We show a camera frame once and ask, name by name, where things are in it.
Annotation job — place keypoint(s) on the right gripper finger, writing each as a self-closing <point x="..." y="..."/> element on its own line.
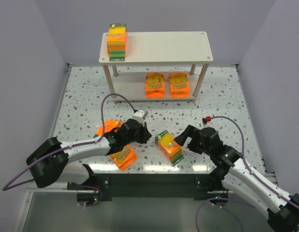
<point x="187" y="133"/>
<point x="194" y="147"/>

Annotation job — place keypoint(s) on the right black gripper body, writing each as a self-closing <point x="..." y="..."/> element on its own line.
<point x="195" y="139"/>

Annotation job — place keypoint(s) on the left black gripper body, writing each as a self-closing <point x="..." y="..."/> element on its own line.
<point x="141" y="133"/>

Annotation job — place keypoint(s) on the orange box green end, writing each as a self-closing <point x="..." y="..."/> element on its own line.
<point x="169" y="147"/>

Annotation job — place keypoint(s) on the orange Scrub Daddy box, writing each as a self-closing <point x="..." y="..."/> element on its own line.
<point x="179" y="85"/>
<point x="125" y="158"/>

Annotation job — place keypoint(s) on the green orange sponge box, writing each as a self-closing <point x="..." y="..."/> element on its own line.
<point x="117" y="42"/>

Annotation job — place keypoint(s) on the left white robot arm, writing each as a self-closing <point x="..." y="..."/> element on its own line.
<point x="48" y="161"/>

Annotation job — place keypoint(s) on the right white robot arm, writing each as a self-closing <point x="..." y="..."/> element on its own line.
<point x="280" y="208"/>

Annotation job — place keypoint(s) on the white two-tier shelf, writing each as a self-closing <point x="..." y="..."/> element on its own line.
<point x="155" y="51"/>

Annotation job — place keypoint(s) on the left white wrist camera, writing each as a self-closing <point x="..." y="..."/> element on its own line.
<point x="140" y="116"/>

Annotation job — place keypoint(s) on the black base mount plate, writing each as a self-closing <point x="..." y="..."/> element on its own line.
<point x="196" y="186"/>

